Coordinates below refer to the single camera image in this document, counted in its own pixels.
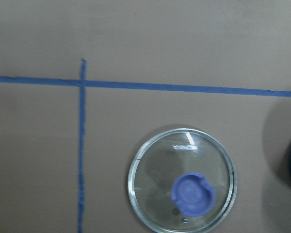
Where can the glass pot lid blue knob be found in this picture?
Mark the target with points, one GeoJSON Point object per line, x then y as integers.
{"type": "Point", "coordinates": [182, 181]}

